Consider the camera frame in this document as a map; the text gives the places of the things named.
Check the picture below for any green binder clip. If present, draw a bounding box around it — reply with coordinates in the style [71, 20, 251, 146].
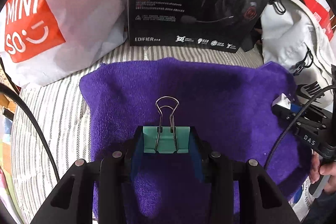
[142, 96, 191, 154]

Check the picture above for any white USB charger plug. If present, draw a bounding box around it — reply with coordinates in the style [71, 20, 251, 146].
[272, 93, 291, 110]

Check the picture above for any person right hand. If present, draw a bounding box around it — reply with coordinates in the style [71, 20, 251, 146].
[309, 152, 336, 194]

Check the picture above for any purple towel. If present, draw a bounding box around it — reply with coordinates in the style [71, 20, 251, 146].
[79, 58, 296, 223]

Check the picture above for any newspaper sheet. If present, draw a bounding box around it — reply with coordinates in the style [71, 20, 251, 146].
[289, 177, 315, 221]

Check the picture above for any white Nike waist bag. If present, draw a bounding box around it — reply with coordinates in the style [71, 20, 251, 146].
[261, 0, 335, 103]

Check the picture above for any red white paper bag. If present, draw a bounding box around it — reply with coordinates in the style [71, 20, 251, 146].
[303, 0, 333, 41]

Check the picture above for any white Miniso plastic bag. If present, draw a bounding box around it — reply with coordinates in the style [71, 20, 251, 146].
[1, 0, 126, 88]

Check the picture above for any black cable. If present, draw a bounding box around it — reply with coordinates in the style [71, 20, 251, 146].
[0, 82, 60, 184]

